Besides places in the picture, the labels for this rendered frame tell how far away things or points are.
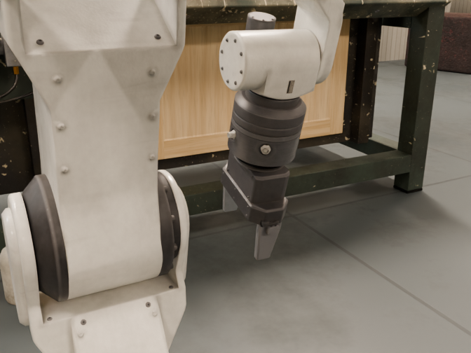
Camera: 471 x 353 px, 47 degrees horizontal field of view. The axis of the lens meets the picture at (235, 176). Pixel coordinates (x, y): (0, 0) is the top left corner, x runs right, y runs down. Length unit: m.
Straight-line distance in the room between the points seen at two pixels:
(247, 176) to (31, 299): 0.29
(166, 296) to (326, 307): 0.98
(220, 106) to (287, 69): 1.49
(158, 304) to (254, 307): 0.93
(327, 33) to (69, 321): 0.43
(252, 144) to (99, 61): 0.22
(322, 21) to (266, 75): 0.09
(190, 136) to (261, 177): 1.41
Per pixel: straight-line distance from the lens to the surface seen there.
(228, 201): 0.78
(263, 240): 0.70
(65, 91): 0.51
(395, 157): 2.37
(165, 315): 0.68
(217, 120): 2.09
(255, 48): 0.58
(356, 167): 2.24
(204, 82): 2.04
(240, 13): 1.84
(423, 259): 1.93
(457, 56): 6.03
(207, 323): 1.52
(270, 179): 0.66
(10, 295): 1.70
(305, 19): 0.65
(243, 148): 0.64
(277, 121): 0.62
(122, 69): 0.51
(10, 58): 1.51
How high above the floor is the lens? 0.88
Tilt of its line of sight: 20 degrees down
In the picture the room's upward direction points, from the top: straight up
